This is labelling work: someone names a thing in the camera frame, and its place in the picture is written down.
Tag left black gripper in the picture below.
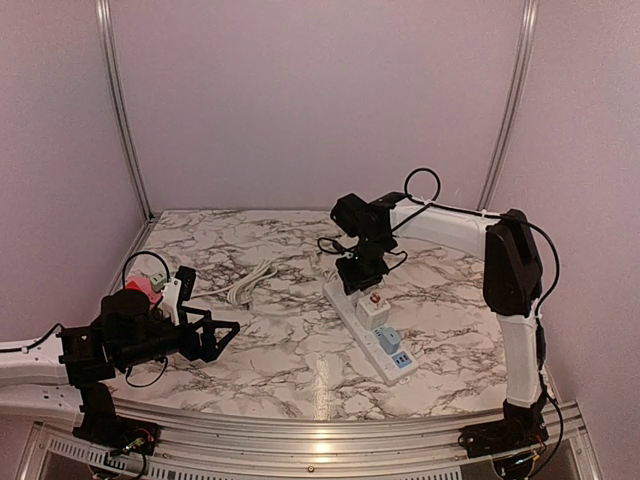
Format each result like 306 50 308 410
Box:
116 306 240 370

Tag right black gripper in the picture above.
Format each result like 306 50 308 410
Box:
335 235 390 295

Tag white power cord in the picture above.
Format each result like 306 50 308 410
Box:
192 262 280 307

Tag light green cube charger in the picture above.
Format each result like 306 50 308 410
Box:
149 272 169 293

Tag light blue cube charger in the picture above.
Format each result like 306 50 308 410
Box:
373 326 401 355

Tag pink triangular power strip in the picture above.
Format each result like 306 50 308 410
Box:
125 276 164 305

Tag white multicolour power strip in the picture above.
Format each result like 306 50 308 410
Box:
323 280 418 386

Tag white charger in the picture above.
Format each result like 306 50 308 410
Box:
356 292 391 330

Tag red cube socket adapter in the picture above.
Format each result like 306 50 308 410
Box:
125 277 145 292

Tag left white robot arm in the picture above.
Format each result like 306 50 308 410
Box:
1 289 240 445

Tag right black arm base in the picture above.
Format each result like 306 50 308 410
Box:
458 395 549 458

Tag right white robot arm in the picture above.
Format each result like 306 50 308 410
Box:
323 192 545 448

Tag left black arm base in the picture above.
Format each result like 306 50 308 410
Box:
72 382 160 456

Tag aluminium front table rail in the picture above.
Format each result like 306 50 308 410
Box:
32 394 589 480

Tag right aluminium corner post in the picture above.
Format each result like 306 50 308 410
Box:
476 0 539 210

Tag aluminium corner post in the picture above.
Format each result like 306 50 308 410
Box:
96 0 154 223
476 0 539 210

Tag left aluminium corner post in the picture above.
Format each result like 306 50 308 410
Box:
96 0 154 223

